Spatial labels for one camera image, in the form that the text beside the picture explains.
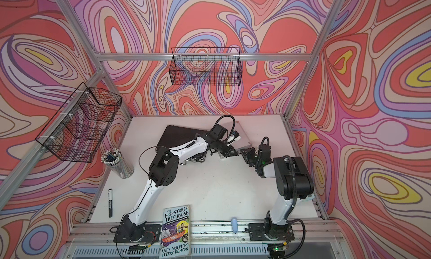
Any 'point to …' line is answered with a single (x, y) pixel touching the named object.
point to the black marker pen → (110, 202)
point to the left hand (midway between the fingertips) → (238, 154)
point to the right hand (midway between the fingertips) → (241, 153)
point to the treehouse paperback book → (175, 240)
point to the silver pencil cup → (114, 158)
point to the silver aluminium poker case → (244, 141)
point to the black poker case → (174, 136)
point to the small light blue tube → (234, 224)
